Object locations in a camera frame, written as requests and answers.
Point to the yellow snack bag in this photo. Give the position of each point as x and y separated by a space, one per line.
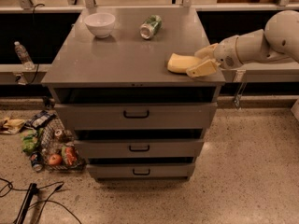
11 126

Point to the blue soda can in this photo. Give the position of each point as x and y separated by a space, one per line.
36 161

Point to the clear plastic water bottle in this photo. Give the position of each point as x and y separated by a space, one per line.
24 56

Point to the red apple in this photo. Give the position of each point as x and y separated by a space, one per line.
55 159

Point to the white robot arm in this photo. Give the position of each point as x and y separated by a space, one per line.
279 39

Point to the blue white snack bag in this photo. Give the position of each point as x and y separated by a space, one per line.
40 119

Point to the small can in basket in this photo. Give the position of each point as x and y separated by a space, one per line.
59 135

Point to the white bowl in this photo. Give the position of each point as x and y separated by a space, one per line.
100 24

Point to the wire basket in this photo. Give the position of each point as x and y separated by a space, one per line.
49 145

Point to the green soda can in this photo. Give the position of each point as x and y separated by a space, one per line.
150 27

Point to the green chip bag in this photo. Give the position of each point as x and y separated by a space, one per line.
30 140

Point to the middle grey drawer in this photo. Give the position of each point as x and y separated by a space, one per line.
94 149

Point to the black stand bar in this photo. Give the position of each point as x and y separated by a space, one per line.
30 193

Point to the red green snack bag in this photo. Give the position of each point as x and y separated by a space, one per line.
69 155

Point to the grey drawer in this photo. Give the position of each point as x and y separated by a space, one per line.
94 149
136 117
141 171

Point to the bottom grey drawer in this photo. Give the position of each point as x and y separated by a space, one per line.
141 171

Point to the grey drawer cabinet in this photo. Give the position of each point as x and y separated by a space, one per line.
124 68

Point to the yellow sponge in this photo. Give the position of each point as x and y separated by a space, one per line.
180 63

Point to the top grey drawer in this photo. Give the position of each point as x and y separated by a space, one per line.
136 117

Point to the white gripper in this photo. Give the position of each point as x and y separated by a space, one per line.
225 53

